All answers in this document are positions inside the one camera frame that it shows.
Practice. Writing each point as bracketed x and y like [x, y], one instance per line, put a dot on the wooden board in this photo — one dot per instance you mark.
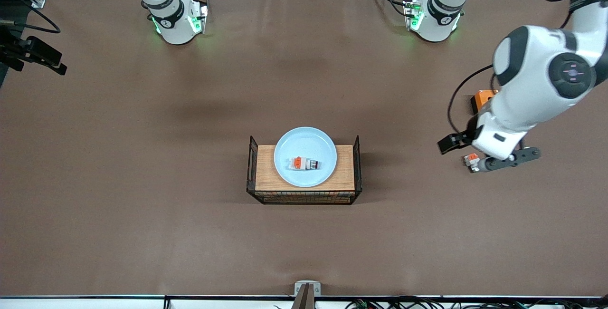
[263, 166]

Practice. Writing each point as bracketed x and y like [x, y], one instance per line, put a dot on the brown table cover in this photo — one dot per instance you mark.
[142, 228]

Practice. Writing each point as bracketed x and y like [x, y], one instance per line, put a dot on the light blue round plate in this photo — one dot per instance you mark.
[304, 145]

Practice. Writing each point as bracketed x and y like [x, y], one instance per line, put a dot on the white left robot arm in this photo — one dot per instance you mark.
[532, 85]

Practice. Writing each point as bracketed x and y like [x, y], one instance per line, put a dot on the brown post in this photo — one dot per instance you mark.
[304, 302]

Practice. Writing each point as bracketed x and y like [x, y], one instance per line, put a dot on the grey metal bracket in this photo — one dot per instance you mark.
[298, 289]

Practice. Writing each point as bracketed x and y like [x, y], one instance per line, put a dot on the grey orange contact block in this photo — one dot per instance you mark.
[470, 159]

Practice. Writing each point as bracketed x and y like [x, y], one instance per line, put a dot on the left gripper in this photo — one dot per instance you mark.
[463, 138]

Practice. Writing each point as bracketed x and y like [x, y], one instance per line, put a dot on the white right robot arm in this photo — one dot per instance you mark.
[175, 24]

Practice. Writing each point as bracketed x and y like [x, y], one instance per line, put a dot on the orange button enclosure box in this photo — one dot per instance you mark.
[482, 97]

